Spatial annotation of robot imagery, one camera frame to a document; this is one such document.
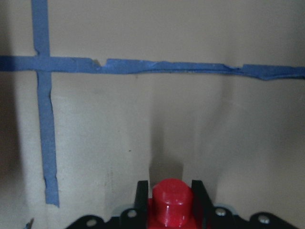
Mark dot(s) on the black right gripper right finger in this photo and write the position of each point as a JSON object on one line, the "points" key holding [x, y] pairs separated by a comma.
{"points": [[202, 204]]}

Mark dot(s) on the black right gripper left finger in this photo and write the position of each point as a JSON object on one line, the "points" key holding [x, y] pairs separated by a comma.
{"points": [[141, 196]]}

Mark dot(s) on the red toy block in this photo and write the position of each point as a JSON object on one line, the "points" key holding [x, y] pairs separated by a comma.
{"points": [[171, 206]]}

